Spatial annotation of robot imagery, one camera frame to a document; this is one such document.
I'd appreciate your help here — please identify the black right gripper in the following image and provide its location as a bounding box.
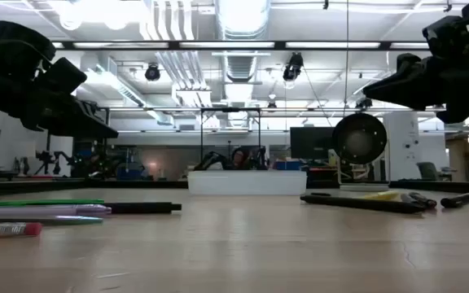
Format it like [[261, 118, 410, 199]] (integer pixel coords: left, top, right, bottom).
[[362, 48, 469, 125]]

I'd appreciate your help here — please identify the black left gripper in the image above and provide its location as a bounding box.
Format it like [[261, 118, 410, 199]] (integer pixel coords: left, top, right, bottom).
[[0, 60, 120, 138]]

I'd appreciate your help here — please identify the green pen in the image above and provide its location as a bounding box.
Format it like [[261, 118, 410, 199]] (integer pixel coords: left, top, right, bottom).
[[0, 198, 105, 208]]

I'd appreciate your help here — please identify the purple pen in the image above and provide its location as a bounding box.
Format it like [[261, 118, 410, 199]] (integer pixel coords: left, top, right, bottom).
[[0, 204, 112, 218]]

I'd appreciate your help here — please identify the teal pen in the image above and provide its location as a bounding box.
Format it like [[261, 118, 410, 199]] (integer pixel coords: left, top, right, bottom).
[[0, 215, 104, 226]]

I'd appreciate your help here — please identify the black marker pen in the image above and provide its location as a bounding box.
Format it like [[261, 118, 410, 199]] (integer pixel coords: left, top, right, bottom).
[[400, 191, 438, 210], [103, 202, 182, 215], [440, 192, 469, 209]]

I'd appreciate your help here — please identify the yellow highlighter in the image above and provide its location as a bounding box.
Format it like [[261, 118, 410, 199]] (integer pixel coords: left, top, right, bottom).
[[358, 190, 401, 201]]

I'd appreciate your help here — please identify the long dark pen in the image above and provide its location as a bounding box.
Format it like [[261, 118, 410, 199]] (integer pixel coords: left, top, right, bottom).
[[300, 194, 426, 215]]

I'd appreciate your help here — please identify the orange pencil with pink eraser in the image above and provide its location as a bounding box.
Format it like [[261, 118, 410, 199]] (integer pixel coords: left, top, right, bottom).
[[0, 221, 43, 239]]

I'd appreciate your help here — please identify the clear plastic supply box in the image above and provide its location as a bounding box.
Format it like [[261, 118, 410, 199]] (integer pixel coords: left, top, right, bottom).
[[187, 169, 308, 196]]

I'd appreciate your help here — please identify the blue crate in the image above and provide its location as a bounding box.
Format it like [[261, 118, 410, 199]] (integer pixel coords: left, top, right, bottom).
[[116, 162, 146, 181]]

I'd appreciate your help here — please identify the black ceiling spotlight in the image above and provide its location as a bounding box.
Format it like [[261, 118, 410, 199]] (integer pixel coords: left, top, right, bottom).
[[282, 51, 305, 82], [144, 63, 161, 81]]

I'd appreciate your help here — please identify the grey office chair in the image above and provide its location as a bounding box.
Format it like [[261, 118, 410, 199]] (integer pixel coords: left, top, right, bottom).
[[416, 161, 439, 181]]

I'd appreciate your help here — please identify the black monitor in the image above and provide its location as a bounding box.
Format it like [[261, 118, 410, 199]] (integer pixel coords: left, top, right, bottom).
[[290, 126, 335, 160]]

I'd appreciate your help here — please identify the blue storage bin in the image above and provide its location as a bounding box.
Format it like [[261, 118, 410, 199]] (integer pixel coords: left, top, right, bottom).
[[274, 160, 303, 171]]

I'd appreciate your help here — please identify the person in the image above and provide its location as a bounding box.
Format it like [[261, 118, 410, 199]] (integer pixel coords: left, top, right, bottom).
[[230, 146, 252, 170]]

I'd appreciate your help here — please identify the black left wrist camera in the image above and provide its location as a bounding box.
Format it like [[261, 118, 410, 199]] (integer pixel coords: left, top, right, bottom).
[[34, 56, 88, 95]]

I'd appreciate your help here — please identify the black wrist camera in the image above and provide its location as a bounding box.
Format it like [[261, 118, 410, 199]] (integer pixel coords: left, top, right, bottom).
[[421, 15, 469, 58], [34, 56, 88, 95]]

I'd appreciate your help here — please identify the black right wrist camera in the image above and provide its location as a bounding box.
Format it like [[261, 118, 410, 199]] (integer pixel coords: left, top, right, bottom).
[[421, 15, 469, 58]]

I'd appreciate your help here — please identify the thin hanging cable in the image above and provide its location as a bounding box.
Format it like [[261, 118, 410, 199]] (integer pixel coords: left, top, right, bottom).
[[344, 0, 350, 118]]

